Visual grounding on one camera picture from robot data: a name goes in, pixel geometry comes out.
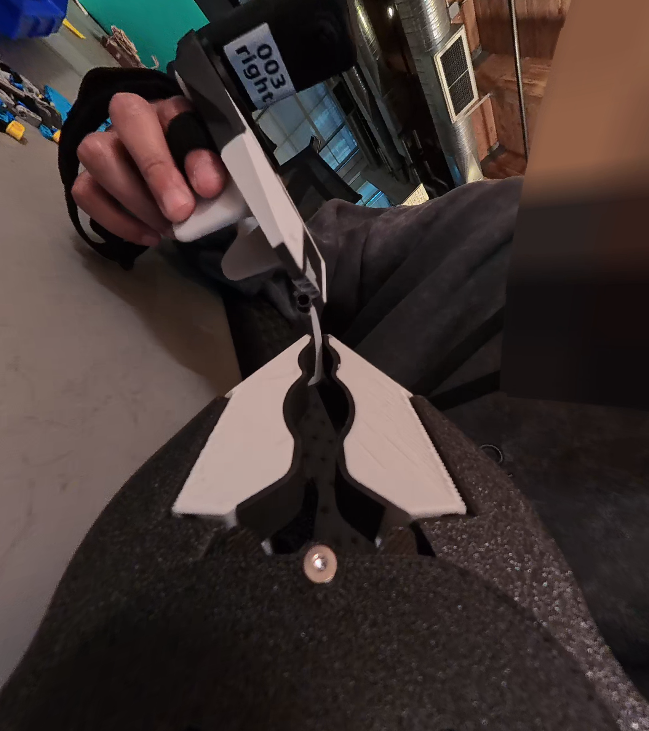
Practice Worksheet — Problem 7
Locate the wooden cutout model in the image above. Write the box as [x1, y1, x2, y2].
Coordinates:
[99, 26, 161, 72]

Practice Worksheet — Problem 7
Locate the white vent grille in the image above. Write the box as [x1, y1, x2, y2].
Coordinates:
[433, 24, 481, 122]

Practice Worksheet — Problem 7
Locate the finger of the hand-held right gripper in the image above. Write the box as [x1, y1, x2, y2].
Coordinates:
[219, 121, 328, 302]

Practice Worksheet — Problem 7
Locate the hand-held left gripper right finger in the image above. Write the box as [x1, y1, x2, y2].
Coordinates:
[324, 334, 468, 543]

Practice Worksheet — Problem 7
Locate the silver ventilation duct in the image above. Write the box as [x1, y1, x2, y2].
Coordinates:
[353, 0, 476, 192]

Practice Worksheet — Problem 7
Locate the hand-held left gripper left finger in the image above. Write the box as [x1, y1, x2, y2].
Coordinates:
[172, 334, 317, 543]

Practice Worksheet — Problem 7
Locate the black perforated panel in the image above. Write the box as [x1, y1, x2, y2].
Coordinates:
[222, 268, 360, 546]

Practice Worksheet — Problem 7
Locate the teal plastic bin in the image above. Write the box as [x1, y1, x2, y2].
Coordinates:
[76, 0, 212, 42]

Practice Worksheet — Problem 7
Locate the black hanging cable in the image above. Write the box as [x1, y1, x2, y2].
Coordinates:
[508, 0, 528, 158]

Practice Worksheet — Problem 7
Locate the person's right hand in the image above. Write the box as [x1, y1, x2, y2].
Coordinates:
[70, 91, 226, 246]

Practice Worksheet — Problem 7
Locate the blue plastic bin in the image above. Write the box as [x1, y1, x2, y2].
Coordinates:
[0, 0, 69, 41]

